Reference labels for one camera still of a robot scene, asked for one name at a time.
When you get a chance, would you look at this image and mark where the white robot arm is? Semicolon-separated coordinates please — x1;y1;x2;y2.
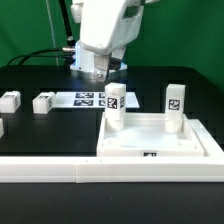
71;0;145;81

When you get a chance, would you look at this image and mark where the black cable with metal plug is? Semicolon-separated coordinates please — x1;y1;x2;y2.
58;0;76;54

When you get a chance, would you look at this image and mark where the white part at left edge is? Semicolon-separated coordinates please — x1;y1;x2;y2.
0;118;4;139

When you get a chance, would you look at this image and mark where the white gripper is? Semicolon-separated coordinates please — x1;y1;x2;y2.
71;0;145;82

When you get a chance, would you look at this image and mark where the white marker sheet with tags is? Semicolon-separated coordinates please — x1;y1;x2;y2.
53;91;140;109

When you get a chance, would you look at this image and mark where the black cable bundle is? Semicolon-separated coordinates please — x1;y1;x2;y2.
6;48;76;67

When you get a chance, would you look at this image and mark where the white L-shaped obstacle fence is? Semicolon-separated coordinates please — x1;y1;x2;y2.
0;119;224;183

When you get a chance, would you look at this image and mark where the white square table top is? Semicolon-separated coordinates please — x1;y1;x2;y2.
96;113;205;157

